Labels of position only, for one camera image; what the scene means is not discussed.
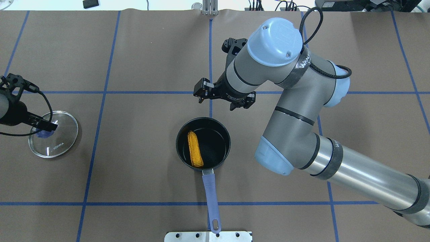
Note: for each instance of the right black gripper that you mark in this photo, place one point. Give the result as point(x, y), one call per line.
point(224, 91)

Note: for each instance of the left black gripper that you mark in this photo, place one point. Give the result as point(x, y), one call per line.
point(18, 110)

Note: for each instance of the glass lid purple knob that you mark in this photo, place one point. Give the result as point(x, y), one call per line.
point(55, 143)

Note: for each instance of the yellow corn cob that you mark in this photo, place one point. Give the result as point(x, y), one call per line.
point(194, 150)

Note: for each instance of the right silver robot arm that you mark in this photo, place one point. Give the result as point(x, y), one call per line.
point(276, 52)

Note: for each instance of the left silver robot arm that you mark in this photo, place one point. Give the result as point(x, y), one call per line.
point(3, 109)

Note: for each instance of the brown table mat blue grid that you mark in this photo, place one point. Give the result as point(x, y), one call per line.
point(127, 77)

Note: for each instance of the small black device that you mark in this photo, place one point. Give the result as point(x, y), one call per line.
point(87, 4)

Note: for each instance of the black monitor equipment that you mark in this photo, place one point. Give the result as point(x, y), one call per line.
point(367, 5)

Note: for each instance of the dark blue saucepan purple handle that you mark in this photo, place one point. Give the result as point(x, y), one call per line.
point(214, 143)

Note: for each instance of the aluminium frame post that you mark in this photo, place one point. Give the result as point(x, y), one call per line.
point(210, 7)

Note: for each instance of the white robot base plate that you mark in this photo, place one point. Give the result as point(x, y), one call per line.
point(208, 236)

